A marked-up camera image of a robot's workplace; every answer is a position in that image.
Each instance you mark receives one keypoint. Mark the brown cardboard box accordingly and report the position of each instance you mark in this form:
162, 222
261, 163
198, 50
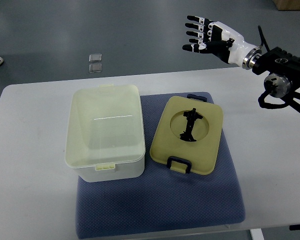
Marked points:
287, 5

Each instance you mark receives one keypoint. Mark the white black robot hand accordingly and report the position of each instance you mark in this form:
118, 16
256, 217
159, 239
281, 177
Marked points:
220, 40

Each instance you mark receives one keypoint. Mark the yellow box lid black handle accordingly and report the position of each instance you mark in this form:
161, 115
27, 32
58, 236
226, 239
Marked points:
188, 135

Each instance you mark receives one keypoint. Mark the white storage box base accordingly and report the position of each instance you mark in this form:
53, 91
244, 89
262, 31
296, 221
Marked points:
105, 137

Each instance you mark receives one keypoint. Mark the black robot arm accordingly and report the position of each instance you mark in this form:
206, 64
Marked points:
282, 85

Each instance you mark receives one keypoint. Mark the black bracket under table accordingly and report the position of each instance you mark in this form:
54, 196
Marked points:
295, 227

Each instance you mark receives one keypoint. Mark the blue grey fabric cushion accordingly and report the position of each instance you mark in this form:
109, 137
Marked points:
160, 200

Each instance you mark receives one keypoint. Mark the white table leg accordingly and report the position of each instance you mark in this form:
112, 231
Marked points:
256, 234

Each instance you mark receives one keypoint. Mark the upper clear floor plate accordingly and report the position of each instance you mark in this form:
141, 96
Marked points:
95, 57

